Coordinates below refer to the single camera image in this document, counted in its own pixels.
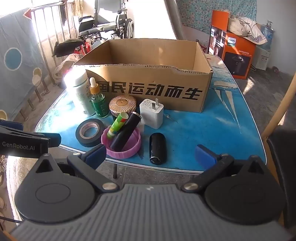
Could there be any floral wall cloth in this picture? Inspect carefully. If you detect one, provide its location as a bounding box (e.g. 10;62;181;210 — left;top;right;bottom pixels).
179;0;258;35

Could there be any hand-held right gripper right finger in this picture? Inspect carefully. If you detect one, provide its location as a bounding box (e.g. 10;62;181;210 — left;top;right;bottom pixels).
181;144;269;193

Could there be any green glue stick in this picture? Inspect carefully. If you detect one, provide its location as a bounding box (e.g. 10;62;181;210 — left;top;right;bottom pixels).
107;112;129;139

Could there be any checkered white hat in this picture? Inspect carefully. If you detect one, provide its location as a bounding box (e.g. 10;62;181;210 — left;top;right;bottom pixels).
243;25;269;45

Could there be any green dropper bottle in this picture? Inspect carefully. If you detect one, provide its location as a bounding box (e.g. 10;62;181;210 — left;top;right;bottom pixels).
89;77;110;118

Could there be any white pill bottle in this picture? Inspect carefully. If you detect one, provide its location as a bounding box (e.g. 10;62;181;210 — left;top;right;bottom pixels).
63;69;96;117

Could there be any black chair seat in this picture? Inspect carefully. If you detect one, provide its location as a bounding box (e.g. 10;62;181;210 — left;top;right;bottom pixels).
266;127;296;229

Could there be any orange appliance box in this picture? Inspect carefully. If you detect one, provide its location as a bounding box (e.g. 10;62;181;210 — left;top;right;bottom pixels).
221;31;257;80

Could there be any brown cardboard box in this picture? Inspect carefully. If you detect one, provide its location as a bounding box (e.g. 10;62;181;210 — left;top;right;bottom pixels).
72;38;213;113

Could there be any grey blanket with circles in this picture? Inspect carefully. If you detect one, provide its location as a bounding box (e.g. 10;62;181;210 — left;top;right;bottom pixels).
0;8;50;121

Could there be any metal railing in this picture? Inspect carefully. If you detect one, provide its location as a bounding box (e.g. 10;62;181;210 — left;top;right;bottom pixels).
18;0;79;118

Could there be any wooden chair back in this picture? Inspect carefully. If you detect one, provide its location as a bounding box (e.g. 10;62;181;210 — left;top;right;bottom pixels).
261;72;296;142

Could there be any cream towel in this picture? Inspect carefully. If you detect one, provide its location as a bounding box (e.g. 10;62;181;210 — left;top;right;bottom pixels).
73;0;84;16

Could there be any gold lidded jar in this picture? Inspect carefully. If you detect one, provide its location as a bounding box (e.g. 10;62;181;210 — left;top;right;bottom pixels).
109;95;137;122

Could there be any cream cloth bag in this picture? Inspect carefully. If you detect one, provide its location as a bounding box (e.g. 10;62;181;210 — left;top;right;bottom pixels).
227;16;258;37

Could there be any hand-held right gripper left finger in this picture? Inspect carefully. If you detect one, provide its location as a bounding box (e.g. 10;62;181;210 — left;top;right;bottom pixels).
35;144;119;193

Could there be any red plastic bag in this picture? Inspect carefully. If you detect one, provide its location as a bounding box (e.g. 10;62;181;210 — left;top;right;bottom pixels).
76;40;92;56

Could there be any black oval case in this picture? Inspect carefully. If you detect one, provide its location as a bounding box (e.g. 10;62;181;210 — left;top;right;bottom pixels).
149;133;166;165

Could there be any pink plastic bowl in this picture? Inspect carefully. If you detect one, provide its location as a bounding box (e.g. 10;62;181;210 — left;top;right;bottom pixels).
101;125;142;159

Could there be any grey wheelchair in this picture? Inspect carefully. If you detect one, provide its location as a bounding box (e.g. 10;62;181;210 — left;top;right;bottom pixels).
77;0;135;47

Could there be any black tape roll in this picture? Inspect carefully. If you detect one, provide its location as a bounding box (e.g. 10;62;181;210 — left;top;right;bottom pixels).
75;118;109;147

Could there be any white charger adapter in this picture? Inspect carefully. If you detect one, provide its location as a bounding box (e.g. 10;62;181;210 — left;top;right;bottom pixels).
139;98;164;130

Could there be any tall orange carton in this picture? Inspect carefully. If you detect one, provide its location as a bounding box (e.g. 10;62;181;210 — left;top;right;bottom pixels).
209;10;230;57

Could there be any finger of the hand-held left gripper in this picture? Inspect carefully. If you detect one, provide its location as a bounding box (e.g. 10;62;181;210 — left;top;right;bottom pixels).
0;131;61;148
0;120;24;131

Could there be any black cylindrical tube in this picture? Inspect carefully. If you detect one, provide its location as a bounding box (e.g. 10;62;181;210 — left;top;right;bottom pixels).
110;112;141;151

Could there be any white plastic bag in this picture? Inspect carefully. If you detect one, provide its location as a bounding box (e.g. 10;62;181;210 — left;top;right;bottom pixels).
54;54;81;81

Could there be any white water dispenser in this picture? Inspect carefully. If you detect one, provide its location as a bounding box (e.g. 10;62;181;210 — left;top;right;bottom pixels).
254;46;271;71

